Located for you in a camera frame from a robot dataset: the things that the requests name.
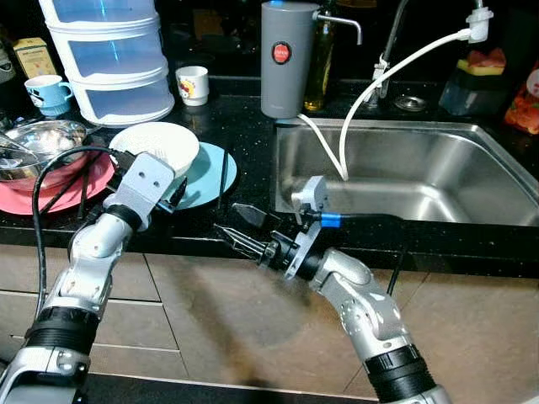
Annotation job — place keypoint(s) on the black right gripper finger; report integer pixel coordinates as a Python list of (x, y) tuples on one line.
[(255, 217), (240, 241)]

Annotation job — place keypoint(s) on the white ceramic bowl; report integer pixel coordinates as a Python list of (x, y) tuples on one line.
[(160, 143)]

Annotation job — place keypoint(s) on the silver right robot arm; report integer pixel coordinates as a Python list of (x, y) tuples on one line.
[(362, 303)]

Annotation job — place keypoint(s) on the light blue plate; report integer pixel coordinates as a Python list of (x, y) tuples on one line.
[(210, 172)]

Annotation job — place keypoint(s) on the black chopstick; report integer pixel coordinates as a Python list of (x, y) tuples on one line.
[(223, 172), (72, 189)]

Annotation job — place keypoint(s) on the beige cabinet drawer front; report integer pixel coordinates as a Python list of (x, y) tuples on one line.
[(139, 324), (126, 282)]

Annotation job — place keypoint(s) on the white cup with red print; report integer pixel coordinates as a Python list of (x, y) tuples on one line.
[(193, 86)]

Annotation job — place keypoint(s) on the stainless steel bowl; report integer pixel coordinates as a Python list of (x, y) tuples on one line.
[(50, 139)]

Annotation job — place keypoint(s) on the grey water filter canister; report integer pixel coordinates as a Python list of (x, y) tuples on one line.
[(286, 76)]

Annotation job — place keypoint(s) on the white tiered plastic food container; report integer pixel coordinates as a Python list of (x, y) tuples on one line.
[(109, 59)]

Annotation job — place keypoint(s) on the pink plate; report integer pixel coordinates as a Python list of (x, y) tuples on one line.
[(25, 198)]

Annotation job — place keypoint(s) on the yellow oil bottle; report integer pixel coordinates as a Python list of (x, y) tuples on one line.
[(320, 80)]

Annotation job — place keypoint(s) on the black floor mat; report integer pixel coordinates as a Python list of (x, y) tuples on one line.
[(210, 391)]

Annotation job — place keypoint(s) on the stainless steel sink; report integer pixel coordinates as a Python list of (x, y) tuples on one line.
[(421, 172)]

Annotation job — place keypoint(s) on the blue mug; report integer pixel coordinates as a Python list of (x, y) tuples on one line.
[(49, 97)]

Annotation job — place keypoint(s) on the round metal countertop cap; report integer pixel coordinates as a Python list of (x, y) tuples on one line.
[(410, 103)]

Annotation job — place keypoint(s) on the yellow carton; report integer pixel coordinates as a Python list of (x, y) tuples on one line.
[(35, 59)]

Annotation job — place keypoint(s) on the orange dish soap pump bottle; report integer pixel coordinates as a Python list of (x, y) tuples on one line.
[(524, 105)]

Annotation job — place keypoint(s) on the chrome sink faucet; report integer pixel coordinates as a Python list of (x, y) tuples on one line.
[(386, 63)]

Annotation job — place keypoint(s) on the dark sponge holder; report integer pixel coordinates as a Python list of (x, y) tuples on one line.
[(467, 94)]

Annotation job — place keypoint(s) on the watermelon pattern sponge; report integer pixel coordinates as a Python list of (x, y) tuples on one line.
[(484, 61)]

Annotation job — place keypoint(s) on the white faucet head attachment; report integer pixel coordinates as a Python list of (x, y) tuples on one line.
[(479, 25)]

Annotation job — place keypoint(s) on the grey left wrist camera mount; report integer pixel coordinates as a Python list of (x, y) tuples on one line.
[(141, 189)]

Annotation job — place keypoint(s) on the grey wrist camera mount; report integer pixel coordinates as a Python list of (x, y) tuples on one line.
[(309, 195), (141, 189)]

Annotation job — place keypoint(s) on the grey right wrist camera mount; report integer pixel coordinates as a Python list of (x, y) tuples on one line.
[(309, 195)]

